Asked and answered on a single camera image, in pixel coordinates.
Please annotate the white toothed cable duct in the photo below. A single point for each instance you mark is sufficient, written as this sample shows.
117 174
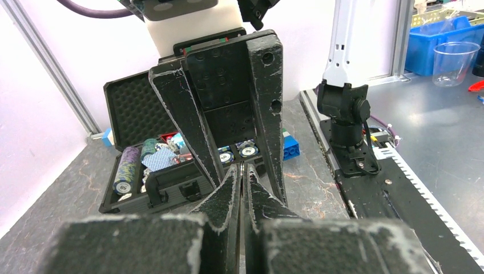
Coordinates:
458 233

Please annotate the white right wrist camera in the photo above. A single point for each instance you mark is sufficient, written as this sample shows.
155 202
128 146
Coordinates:
173 22

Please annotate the black poker chip case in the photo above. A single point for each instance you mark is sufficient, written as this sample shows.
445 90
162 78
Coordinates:
154 170

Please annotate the blue green toy bricks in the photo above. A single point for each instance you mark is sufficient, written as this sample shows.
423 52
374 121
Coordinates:
291 146

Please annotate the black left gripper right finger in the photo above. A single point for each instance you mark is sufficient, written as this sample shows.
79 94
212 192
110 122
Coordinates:
277 240

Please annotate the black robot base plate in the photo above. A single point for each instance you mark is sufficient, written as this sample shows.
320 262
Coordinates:
391 194

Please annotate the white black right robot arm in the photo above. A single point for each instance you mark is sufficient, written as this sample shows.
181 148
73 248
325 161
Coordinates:
342 91

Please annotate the clear plastic cup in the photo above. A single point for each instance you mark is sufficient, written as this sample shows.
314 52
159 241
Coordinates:
452 61

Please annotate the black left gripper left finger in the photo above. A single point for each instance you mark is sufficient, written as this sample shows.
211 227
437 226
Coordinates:
205 240

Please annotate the blue plastic bin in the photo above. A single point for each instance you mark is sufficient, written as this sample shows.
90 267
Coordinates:
423 40

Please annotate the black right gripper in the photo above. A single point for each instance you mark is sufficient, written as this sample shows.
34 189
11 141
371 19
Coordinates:
224 93

